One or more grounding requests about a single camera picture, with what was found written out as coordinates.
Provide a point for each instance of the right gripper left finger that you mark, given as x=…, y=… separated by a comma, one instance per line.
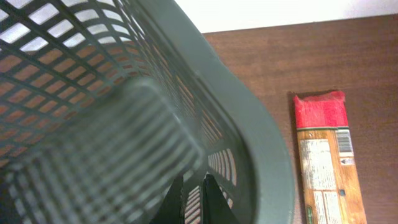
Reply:
x=171, y=210

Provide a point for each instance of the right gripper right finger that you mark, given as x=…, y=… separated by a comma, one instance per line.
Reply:
x=215, y=207

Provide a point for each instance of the grey plastic lattice basket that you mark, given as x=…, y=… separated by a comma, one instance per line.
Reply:
x=105, y=103

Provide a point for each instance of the orange pasta packet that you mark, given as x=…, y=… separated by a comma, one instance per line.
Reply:
x=331, y=188

